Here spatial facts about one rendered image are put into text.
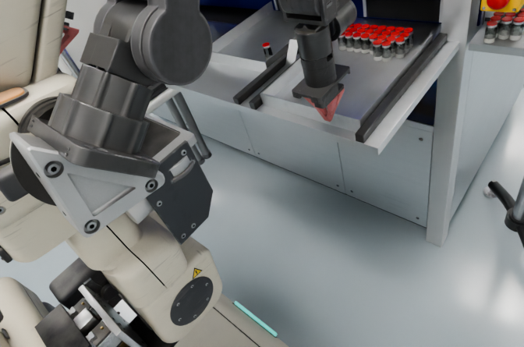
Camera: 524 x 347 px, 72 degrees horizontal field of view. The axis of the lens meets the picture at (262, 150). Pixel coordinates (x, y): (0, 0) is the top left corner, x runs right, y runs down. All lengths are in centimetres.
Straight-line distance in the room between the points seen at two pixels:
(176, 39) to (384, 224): 142
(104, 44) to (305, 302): 130
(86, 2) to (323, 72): 92
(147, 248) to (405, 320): 104
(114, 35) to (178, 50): 7
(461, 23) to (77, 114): 84
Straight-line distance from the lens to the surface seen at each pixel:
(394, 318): 148
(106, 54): 38
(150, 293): 70
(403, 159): 133
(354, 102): 82
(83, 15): 137
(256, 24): 131
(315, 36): 61
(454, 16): 99
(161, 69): 36
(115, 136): 36
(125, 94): 37
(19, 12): 48
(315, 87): 66
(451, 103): 111
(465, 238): 167
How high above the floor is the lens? 137
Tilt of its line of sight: 40 degrees down
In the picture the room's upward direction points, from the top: 19 degrees counter-clockwise
